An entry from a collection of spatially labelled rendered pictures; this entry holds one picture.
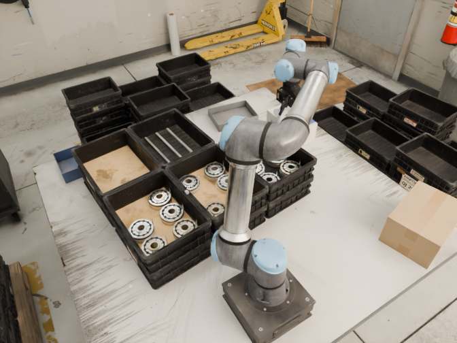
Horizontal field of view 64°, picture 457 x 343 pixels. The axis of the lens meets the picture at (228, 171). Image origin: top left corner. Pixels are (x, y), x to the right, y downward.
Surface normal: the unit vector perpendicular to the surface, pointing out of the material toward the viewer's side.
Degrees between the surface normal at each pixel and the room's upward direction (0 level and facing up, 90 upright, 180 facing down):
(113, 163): 0
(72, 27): 90
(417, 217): 0
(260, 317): 3
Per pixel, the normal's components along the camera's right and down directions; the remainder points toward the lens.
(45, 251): -0.02, -0.73
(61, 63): 0.52, 0.58
